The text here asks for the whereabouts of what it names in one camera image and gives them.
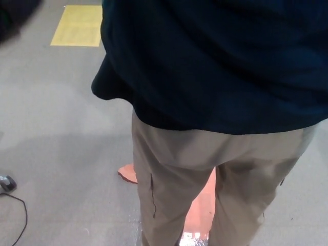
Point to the robot left black hand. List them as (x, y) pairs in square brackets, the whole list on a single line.
[(12, 15)]

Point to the navy blue work coat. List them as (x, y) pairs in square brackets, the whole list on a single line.
[(205, 64)]

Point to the yellow floor mat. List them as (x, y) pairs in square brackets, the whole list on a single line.
[(77, 25)]

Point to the grey floor device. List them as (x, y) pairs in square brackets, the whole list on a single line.
[(9, 182)]

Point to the beige trousers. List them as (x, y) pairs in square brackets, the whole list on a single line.
[(179, 179)]

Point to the orange floor sheet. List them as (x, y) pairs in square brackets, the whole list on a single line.
[(202, 205)]

